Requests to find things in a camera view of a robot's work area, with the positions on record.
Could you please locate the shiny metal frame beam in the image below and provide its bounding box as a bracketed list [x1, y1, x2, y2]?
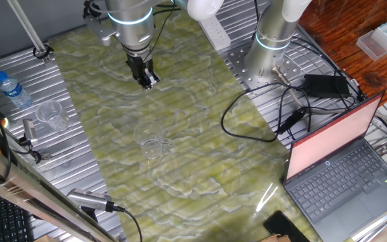
[0, 136, 118, 242]

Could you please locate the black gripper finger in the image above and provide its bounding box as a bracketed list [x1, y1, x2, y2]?
[141, 75, 153, 92]
[146, 67, 161, 85]

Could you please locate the silver robot mounting plate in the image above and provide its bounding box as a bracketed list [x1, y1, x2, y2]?
[224, 39, 310, 92]

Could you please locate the black power adapter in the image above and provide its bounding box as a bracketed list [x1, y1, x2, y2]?
[302, 73, 351, 99]

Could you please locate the black power cable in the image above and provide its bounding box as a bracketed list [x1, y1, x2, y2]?
[220, 81, 312, 144]

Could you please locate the water bottle with blue cap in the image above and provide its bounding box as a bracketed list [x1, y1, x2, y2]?
[0, 70, 34, 110]

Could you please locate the black camera cable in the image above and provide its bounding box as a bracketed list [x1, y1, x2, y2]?
[114, 204, 144, 242]

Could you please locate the black smartphone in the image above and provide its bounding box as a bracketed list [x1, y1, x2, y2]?
[263, 210, 311, 242]

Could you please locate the clear plastic box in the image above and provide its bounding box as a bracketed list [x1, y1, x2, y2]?
[355, 30, 387, 62]

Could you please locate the clear glass cup with handle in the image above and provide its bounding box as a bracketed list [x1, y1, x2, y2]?
[132, 120, 175, 161]

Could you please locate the green marble pattern mat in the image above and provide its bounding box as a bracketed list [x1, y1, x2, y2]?
[48, 9, 323, 242]

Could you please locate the clear plastic beaker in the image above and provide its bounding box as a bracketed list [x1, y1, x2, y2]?
[35, 99, 71, 133]

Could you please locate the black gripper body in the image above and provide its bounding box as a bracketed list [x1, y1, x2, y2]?
[125, 52, 155, 85]

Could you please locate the brown cardboard piece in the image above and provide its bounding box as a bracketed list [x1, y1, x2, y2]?
[260, 233, 292, 242]

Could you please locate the small silver camera on mount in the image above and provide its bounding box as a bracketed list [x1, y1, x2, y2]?
[21, 118, 39, 147]

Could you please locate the dark grey laptop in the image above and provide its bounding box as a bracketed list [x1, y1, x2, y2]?
[282, 89, 387, 242]

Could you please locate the aluminium pole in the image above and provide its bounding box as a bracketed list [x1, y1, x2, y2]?
[6, 0, 52, 63]

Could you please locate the black keyboard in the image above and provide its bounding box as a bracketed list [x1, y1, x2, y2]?
[0, 190, 35, 242]

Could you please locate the silver camera on stand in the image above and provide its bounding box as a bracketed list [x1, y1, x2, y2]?
[66, 188, 126, 223]

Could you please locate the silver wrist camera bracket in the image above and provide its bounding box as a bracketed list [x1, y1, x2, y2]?
[83, 1, 118, 47]

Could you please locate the white power strip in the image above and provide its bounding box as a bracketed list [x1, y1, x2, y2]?
[198, 14, 232, 52]

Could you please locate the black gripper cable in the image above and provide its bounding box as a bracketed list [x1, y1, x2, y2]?
[142, 0, 181, 63]

